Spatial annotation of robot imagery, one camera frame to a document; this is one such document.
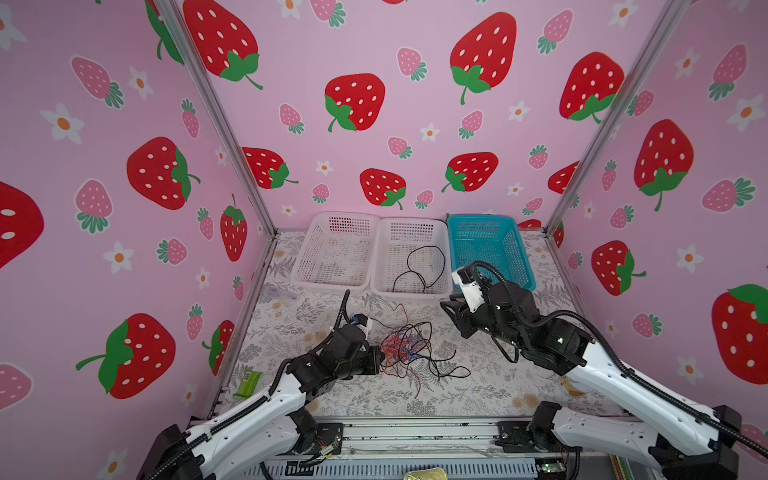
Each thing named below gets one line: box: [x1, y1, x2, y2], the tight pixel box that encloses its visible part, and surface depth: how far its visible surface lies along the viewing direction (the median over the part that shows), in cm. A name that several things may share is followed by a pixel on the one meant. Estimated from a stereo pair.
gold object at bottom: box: [403, 467, 448, 480], surface depth 67 cm
